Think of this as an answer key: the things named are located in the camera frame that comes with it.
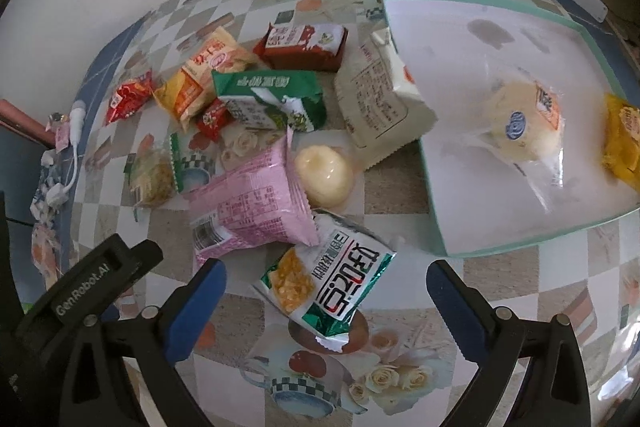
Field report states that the small pink packet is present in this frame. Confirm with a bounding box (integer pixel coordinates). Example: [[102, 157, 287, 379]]
[[47, 112, 71, 152]]

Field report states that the cream snack packet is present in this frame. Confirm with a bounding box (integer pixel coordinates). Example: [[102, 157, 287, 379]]
[[334, 29, 437, 170]]

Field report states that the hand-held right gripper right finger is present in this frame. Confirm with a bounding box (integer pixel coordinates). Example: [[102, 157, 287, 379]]
[[425, 259, 593, 427]]

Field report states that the brown wooden post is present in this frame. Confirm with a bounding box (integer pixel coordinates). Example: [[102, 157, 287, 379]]
[[0, 99, 51, 145]]

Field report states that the white charger with cable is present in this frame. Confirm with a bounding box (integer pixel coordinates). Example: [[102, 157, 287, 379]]
[[47, 99, 88, 208]]

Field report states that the orange chips packet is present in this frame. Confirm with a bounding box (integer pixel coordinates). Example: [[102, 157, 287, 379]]
[[152, 27, 261, 132]]

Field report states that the teal-edged white box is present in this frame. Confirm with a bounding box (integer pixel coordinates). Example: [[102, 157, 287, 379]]
[[380, 0, 640, 258]]

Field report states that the round cream bun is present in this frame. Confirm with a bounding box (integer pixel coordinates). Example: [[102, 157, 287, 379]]
[[294, 144, 356, 208]]

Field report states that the pink snack packet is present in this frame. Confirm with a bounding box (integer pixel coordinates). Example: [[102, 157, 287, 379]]
[[187, 129, 321, 268]]

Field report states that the blue and white tissue packet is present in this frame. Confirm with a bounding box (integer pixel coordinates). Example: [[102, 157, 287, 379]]
[[30, 149, 66, 220]]

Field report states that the green and white snack packet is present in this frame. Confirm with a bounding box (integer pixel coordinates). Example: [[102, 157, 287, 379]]
[[251, 213, 397, 354]]

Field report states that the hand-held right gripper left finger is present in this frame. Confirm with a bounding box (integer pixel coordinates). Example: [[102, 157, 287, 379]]
[[60, 257, 228, 427]]

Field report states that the yellow snack packet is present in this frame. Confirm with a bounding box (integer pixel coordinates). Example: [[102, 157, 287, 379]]
[[601, 93, 640, 192]]

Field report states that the checked printed tablecloth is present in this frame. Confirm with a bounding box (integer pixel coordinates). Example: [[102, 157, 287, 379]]
[[30, 0, 640, 427]]

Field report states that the dark red snack packet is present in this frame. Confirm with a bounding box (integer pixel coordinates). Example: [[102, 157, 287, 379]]
[[253, 23, 348, 72]]

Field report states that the dark cabinet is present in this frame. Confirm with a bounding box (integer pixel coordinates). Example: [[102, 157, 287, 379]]
[[0, 127, 46, 228]]

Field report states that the small red snack packet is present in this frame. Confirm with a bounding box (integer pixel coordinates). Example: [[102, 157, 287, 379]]
[[195, 99, 233, 142]]

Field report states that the clear green-edged snack packet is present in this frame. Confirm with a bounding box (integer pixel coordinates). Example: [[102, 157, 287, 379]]
[[122, 133, 183, 208]]

